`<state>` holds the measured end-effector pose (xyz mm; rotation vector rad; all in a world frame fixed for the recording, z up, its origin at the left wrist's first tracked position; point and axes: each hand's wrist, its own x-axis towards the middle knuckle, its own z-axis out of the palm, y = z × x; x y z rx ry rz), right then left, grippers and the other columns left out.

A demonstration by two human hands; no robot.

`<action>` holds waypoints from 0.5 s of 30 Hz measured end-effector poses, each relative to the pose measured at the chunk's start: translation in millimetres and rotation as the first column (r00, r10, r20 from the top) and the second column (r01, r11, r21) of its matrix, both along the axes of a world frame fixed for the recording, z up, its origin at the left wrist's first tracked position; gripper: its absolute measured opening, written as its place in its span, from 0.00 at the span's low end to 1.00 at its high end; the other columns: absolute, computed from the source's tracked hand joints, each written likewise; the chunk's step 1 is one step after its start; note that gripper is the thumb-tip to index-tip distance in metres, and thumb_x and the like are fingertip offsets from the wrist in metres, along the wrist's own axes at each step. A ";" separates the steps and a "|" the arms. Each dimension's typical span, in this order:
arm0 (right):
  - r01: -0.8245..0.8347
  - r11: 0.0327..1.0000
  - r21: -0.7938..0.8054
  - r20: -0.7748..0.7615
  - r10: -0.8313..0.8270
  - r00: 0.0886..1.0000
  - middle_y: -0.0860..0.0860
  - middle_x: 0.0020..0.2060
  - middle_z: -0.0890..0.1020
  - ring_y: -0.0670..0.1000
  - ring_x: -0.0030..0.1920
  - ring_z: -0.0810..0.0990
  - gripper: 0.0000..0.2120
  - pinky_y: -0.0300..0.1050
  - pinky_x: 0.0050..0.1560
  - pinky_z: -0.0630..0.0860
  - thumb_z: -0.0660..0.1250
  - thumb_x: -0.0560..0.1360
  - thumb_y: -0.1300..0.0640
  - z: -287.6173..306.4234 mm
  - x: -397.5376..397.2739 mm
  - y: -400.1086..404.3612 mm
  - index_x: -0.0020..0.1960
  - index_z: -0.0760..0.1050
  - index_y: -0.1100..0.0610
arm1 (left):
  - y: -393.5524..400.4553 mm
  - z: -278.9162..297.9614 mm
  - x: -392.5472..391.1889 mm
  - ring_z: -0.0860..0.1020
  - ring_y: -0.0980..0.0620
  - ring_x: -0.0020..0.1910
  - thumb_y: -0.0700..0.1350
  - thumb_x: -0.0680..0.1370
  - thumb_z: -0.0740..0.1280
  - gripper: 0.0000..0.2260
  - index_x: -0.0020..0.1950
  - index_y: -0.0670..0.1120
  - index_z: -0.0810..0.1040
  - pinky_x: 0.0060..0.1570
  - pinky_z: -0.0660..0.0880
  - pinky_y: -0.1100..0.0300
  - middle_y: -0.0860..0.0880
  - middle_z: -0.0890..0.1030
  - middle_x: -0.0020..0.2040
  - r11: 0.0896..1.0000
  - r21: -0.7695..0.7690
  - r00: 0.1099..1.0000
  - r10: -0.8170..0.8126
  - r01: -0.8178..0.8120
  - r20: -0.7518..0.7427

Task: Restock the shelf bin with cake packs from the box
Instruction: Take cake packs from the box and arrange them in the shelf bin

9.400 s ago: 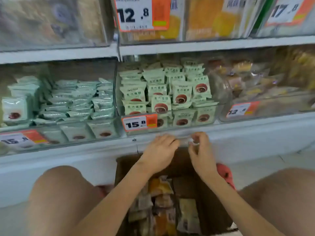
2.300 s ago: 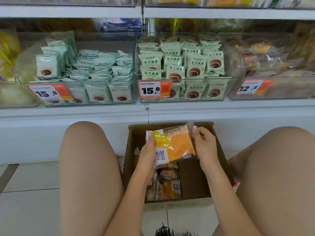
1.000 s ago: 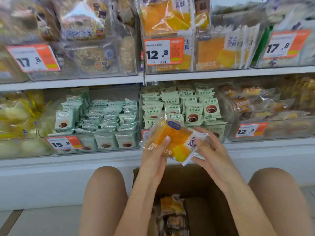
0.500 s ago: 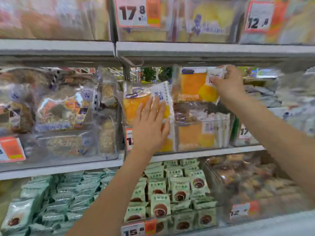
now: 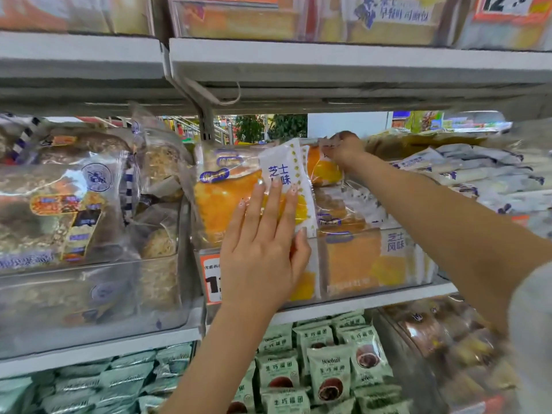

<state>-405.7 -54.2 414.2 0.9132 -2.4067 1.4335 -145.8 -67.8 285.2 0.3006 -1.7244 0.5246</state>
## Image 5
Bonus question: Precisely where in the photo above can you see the person's left hand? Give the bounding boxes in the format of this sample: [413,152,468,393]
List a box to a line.
[219,178,312,315]

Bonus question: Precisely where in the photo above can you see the person's right hand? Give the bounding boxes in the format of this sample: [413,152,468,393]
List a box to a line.
[324,131,368,174]

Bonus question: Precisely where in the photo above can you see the orange cake packet white label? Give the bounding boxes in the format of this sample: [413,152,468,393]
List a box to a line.
[191,139,321,251]

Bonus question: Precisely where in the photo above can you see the small orange cake packet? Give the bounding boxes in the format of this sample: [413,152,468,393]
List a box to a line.
[305,142,346,188]

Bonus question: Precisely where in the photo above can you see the person's right forearm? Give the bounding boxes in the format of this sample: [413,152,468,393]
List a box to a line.
[343,154,542,334]

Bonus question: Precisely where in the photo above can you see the person's left forearm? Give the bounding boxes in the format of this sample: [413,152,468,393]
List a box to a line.
[159,305,279,414]

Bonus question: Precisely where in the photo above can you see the layered cake packet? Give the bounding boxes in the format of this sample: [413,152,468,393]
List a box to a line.
[313,181,391,237]

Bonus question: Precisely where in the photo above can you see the flat orange cake packet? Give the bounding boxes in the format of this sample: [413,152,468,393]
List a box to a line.
[320,228,434,298]

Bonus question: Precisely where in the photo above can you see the green plant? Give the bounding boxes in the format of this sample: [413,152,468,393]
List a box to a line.
[235,114,308,143]

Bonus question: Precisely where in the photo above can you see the grey metal shelf board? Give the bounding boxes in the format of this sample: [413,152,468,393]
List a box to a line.
[169,37,552,119]
[0,31,173,118]

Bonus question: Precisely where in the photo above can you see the pork floss bread packet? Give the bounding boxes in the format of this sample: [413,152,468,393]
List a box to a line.
[129,202,184,313]
[129,103,195,203]

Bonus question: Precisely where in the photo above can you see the clear plastic cake bin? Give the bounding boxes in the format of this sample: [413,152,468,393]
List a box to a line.
[195,227,438,308]

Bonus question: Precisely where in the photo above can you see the stack of green snack packets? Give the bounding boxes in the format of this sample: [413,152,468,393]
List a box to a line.
[226,309,415,414]

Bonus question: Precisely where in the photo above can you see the yellow cake packet blue print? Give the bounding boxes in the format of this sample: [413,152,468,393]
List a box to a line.
[308,0,458,47]

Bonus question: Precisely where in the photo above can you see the pile of white bread packets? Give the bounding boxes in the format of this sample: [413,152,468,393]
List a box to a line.
[367,129,552,239]

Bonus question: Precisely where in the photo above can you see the large clear plastic bin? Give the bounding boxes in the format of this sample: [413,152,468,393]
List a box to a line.
[0,198,204,360]

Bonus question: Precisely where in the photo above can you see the pile of brown pastry packets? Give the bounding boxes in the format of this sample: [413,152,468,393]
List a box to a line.
[379,295,522,414]

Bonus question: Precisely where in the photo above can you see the white shelf board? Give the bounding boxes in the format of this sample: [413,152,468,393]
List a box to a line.
[0,278,459,377]

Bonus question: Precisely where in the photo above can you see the brown seeded bread packet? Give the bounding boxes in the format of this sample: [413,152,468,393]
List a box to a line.
[0,125,141,272]

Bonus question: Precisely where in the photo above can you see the large orange price tag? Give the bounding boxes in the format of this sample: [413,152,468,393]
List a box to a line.
[472,0,552,25]

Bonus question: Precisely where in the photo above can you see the pile of pale green packets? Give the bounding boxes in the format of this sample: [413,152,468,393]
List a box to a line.
[0,342,195,414]

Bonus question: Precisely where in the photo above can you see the white sleeve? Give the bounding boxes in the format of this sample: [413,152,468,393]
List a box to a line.
[508,260,552,414]

